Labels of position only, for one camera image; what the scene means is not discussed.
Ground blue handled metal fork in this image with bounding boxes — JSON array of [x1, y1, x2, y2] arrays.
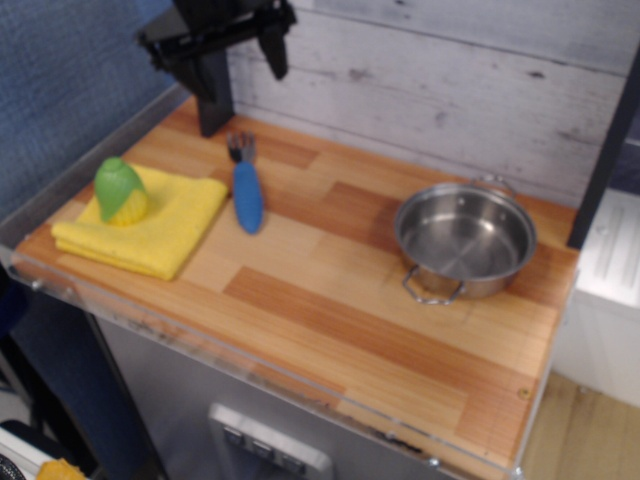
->
[[226, 132, 264, 234]]

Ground silver button control panel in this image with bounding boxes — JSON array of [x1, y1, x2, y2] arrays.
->
[[208, 402, 335, 479]]

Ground white block on right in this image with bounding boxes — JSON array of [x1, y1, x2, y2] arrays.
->
[[552, 189, 639, 407]]

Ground folded yellow napkin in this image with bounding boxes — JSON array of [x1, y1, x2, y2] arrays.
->
[[52, 165, 228, 281]]

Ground dark right vertical post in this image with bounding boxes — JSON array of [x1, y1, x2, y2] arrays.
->
[[563, 0, 640, 250]]

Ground stainless steel pot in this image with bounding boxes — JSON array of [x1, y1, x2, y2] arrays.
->
[[394, 175, 537, 306]]

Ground toy corn cob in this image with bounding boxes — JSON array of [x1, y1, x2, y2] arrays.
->
[[94, 157, 149, 226]]

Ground dark left vertical post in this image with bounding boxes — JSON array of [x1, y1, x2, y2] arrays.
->
[[195, 51, 235, 138]]

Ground dark vertical post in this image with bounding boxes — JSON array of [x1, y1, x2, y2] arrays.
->
[[195, 51, 235, 138], [563, 0, 640, 250]]

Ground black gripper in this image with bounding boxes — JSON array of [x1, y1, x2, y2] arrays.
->
[[136, 1, 297, 103]]

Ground clear acrylic edge guard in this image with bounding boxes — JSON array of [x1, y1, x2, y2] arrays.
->
[[1, 236, 576, 479]]

